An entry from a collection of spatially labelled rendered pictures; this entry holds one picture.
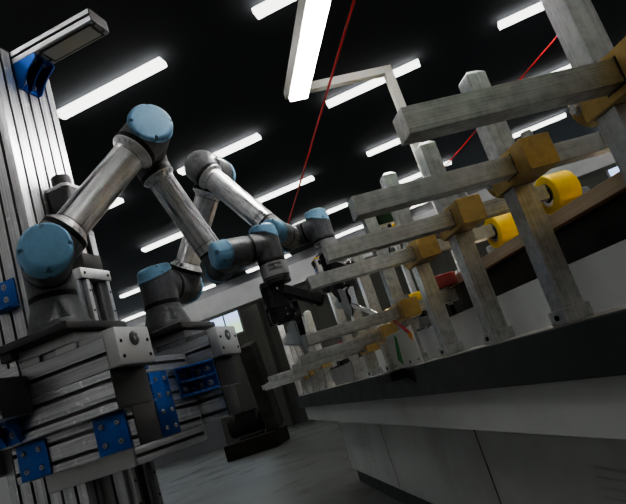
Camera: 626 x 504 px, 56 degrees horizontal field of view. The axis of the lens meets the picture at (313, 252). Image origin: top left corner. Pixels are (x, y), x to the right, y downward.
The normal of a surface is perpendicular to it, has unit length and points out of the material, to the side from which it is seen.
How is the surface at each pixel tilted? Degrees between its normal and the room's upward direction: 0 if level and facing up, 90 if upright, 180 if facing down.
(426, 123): 90
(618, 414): 90
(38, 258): 95
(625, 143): 90
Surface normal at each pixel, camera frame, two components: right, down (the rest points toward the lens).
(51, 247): 0.30, -0.22
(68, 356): -0.31, -0.12
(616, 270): -0.94, 0.26
